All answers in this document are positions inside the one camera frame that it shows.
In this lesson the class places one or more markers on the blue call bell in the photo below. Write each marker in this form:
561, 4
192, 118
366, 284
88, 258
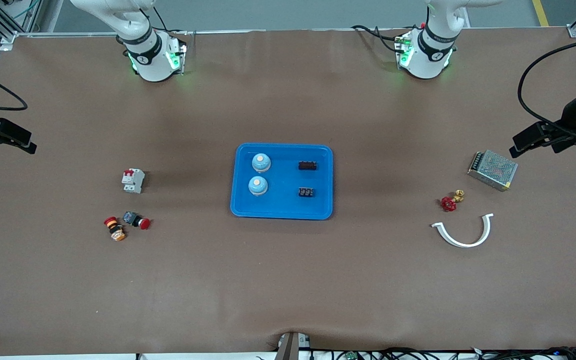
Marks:
258, 186
261, 163

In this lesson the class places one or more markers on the white curved plastic clip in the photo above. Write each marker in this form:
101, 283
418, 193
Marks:
465, 244

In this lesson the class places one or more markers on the white red circuit breaker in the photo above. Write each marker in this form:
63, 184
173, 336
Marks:
133, 181

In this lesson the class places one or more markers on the black terminal block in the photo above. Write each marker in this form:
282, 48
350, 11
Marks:
306, 192
307, 165

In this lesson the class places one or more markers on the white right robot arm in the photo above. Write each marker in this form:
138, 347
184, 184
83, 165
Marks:
150, 60

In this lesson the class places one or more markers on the red emergency stop button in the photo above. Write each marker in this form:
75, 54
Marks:
135, 219

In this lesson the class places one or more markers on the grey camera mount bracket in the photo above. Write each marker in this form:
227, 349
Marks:
290, 347

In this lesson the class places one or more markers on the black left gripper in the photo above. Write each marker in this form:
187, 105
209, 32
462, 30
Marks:
571, 121

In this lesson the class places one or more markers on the brown table mat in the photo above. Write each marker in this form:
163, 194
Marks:
288, 280

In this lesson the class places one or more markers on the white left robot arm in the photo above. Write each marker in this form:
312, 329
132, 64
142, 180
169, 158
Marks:
425, 55

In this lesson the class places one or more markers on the metal mesh power supply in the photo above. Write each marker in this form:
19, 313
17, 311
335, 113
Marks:
493, 170

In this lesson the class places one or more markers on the orange red push button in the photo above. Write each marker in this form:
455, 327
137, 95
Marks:
114, 228

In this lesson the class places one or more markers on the blue plastic tray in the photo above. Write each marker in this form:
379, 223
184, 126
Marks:
283, 205

